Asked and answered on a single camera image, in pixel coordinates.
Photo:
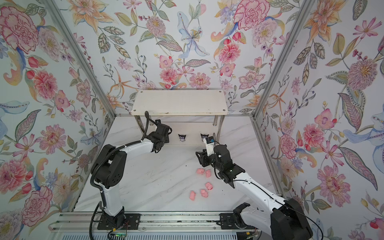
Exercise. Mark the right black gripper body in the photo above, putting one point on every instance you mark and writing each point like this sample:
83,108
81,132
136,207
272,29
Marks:
207,160

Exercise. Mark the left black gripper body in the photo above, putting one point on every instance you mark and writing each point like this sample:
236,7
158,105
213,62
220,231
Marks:
165,140

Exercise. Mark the pink pig toy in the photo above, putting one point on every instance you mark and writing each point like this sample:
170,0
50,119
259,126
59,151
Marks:
209,186
208,173
204,193
192,195
200,171

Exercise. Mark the purple black kuromi toy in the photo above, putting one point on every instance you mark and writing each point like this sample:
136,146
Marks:
182,138

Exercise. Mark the black kuromi toy figure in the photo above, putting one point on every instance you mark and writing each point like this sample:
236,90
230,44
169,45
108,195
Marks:
203,136

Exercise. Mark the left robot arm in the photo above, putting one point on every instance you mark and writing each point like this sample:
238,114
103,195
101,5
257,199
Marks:
108,170

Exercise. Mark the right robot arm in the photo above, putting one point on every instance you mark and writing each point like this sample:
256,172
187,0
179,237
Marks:
277,217

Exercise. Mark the white two-tier shelf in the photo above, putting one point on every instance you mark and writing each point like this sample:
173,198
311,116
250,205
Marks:
203,112

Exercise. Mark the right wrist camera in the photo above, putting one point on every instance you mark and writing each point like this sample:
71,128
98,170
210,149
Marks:
210,144

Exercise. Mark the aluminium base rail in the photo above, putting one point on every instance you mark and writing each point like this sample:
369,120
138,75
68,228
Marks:
146,222

